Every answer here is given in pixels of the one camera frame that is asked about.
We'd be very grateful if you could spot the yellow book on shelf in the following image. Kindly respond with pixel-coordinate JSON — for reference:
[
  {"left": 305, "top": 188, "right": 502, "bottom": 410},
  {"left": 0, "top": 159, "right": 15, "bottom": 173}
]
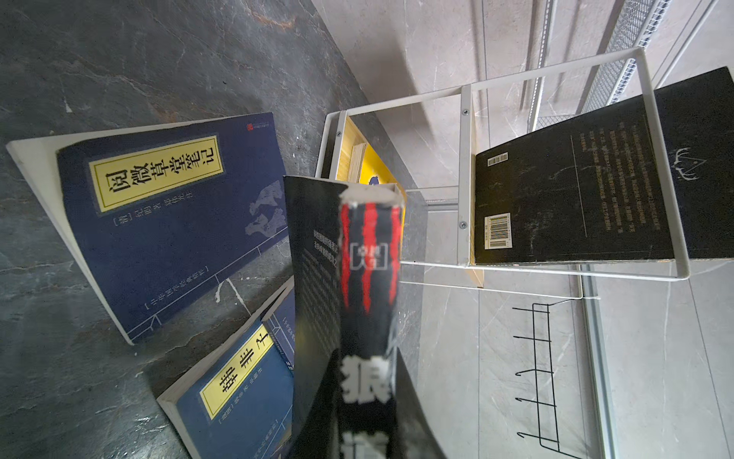
[{"left": 348, "top": 142, "right": 407, "bottom": 231}]

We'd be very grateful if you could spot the black book on shelf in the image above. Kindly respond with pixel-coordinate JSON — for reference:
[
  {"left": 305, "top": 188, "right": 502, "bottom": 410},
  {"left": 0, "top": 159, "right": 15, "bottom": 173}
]
[{"left": 473, "top": 67, "right": 733, "bottom": 265}]

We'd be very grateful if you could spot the black wolf book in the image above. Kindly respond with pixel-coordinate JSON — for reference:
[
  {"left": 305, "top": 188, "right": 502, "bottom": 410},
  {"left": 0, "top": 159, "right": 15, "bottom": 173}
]
[{"left": 284, "top": 176, "right": 443, "bottom": 458}]

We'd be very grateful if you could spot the white wooden two-tier shelf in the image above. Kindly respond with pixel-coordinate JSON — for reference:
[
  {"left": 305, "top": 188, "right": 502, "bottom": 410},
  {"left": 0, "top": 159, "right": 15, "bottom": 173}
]
[{"left": 317, "top": 46, "right": 691, "bottom": 283}]

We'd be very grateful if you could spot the black wire hook rack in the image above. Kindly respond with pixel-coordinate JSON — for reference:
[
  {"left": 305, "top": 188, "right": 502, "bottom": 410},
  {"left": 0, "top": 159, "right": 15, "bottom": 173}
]
[{"left": 512, "top": 298, "right": 579, "bottom": 458}]

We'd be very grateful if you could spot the white wire mesh basket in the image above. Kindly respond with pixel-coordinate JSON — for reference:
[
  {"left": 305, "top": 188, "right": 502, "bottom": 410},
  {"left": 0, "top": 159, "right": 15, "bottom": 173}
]
[{"left": 532, "top": 0, "right": 678, "bottom": 130}]

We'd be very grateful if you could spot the blue book Han Feizi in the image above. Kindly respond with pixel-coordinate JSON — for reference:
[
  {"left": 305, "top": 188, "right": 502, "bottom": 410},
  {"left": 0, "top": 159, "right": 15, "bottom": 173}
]
[{"left": 158, "top": 279, "right": 296, "bottom": 458}]

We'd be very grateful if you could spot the navy book yellow label far-left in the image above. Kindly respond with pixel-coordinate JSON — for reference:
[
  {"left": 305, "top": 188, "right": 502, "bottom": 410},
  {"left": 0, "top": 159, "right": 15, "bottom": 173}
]
[{"left": 7, "top": 113, "right": 288, "bottom": 344}]

